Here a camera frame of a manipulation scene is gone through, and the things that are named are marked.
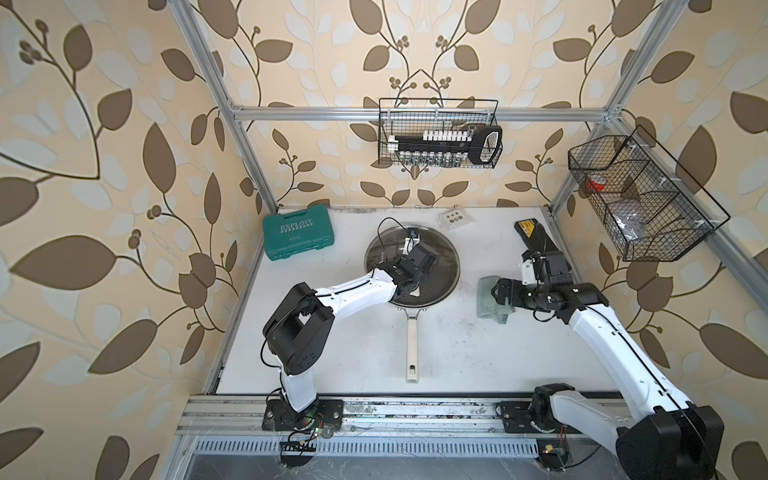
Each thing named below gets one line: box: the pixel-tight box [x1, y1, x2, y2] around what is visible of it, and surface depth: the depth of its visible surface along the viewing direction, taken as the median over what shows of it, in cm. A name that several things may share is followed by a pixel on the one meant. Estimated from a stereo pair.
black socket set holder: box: [386, 126, 503, 166], surface depth 86 cm
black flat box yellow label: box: [514, 218, 559, 254], surface depth 110 cm
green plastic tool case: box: [262, 204, 335, 261], surface depth 110 cm
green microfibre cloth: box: [476, 275, 516, 324], surface depth 93 cm
